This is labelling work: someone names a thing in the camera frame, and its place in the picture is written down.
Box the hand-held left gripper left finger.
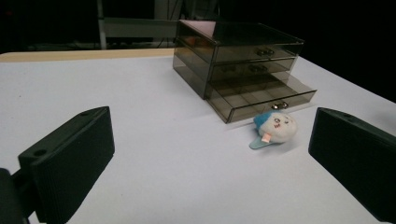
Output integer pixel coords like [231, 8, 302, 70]
[17, 105, 116, 224]

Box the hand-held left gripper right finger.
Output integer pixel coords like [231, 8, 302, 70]
[307, 106, 396, 224]

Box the white and blue plush toy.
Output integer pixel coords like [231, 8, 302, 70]
[248, 110, 299, 150]

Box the smoky clear drawer organizer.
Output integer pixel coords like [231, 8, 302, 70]
[172, 19, 305, 101]

